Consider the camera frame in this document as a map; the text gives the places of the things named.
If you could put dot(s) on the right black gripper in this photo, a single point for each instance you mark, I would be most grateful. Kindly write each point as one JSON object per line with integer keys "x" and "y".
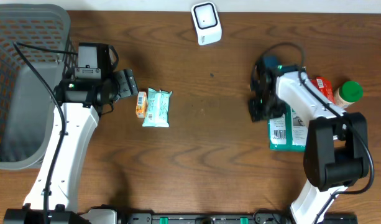
{"x": 257, "y": 116}

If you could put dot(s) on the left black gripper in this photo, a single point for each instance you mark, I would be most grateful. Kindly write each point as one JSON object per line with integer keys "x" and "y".
{"x": 128, "y": 83}

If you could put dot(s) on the orange tissue pack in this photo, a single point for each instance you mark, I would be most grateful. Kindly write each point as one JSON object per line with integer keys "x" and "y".
{"x": 141, "y": 106}

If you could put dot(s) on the light green wipes pack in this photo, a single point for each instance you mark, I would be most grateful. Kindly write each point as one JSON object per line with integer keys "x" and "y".
{"x": 157, "y": 109}

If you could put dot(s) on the red snack packet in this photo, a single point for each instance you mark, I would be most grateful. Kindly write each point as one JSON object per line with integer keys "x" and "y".
{"x": 325, "y": 87}

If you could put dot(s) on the green lid seasoning jar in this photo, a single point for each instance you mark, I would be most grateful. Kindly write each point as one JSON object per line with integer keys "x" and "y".
{"x": 348, "y": 93}

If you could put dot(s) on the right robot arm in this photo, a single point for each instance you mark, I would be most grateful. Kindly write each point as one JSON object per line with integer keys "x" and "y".
{"x": 336, "y": 153}

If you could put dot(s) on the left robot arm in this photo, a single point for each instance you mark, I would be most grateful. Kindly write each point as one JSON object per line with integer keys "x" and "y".
{"x": 54, "y": 195}

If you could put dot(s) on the white barcode scanner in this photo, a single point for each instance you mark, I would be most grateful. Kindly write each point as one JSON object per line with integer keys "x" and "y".
{"x": 206, "y": 22}

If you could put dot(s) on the grey plastic mesh basket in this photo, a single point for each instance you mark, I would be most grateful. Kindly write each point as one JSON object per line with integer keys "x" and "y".
{"x": 42, "y": 32}

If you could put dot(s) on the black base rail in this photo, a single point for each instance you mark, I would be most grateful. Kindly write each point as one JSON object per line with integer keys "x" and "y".
{"x": 209, "y": 218}

